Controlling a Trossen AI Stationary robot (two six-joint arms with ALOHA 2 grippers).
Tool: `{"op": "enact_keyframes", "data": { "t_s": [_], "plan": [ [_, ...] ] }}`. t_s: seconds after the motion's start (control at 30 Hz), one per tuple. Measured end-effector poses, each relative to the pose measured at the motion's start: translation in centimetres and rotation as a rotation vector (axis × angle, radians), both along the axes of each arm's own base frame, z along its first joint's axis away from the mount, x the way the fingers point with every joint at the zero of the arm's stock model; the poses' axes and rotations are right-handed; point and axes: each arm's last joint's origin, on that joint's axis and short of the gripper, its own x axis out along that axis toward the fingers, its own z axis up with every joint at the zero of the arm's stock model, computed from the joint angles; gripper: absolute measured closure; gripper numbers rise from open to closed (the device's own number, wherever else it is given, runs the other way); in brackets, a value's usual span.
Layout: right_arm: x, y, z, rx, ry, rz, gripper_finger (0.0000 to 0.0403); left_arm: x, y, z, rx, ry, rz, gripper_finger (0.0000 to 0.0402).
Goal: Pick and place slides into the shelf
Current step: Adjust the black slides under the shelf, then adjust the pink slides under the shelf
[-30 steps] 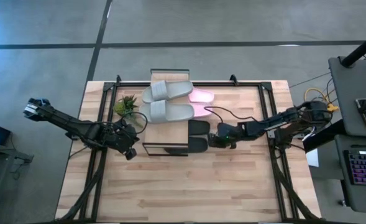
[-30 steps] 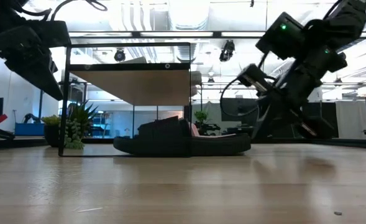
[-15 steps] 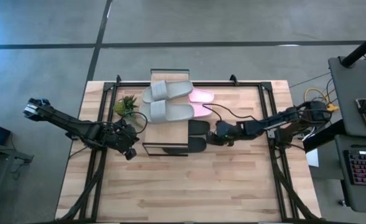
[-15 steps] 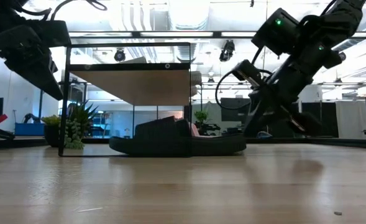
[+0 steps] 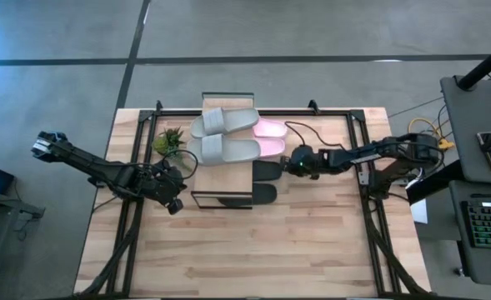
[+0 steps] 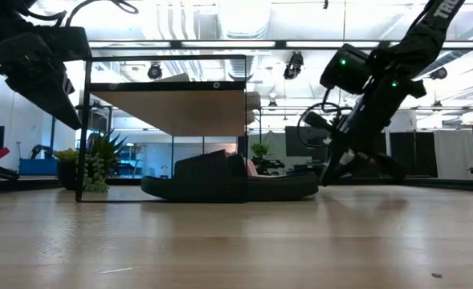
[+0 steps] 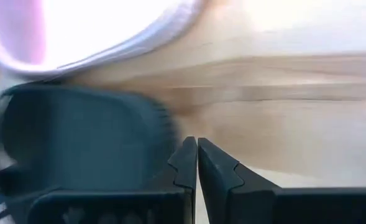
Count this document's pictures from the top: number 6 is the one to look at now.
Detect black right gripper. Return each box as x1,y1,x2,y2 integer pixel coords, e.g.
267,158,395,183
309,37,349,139
302,111,408,187

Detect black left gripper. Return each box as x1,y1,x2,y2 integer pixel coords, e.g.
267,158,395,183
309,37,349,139
0,26,93,131

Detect pink rubber slide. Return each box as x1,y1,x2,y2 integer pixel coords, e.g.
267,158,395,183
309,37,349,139
243,157,261,178

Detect black rubber slide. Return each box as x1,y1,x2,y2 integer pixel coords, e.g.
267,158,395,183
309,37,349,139
141,149,320,204

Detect black computer monitor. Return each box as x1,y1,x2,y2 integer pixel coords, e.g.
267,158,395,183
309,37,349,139
284,125,329,158

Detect black tabletop equipment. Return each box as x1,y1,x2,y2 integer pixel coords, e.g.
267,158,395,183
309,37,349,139
259,158,286,176

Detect blue storage bin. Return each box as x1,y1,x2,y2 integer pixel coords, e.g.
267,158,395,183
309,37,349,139
18,158,59,177

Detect green background plant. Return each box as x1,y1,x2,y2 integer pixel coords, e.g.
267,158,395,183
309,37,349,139
251,142,270,161

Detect potted green succulent plant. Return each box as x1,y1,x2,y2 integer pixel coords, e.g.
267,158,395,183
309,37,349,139
55,128,129,193

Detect white curtain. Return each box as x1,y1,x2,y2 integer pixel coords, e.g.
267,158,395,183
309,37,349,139
434,128,473,180

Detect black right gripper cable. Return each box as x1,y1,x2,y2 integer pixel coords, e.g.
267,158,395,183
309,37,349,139
297,101,344,149

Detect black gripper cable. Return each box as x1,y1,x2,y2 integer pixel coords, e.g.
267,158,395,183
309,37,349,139
17,0,140,27
297,101,344,149

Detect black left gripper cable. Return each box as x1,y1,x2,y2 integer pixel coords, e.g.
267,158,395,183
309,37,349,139
17,0,140,27

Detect wooden shelf black metal frame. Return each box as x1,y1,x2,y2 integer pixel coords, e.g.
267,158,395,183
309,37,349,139
75,55,248,204

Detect black aluminium rig frame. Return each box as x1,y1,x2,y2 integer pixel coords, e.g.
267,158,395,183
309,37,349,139
0,39,473,193

